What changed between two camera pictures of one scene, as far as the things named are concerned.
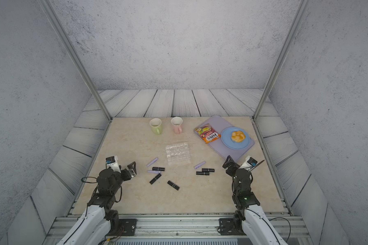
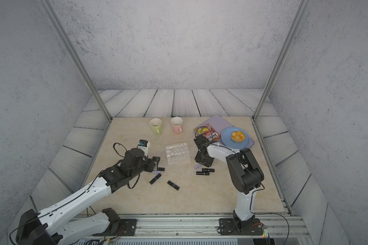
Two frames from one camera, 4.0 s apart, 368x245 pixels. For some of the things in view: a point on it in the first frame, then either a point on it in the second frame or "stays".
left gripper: [128, 177] -> [153, 164]
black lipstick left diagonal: [156, 177] stays
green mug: [156, 125] stays
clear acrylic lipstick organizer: [178, 153] stays
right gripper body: [232, 172] -> [205, 161]
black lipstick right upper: [207, 169] stays
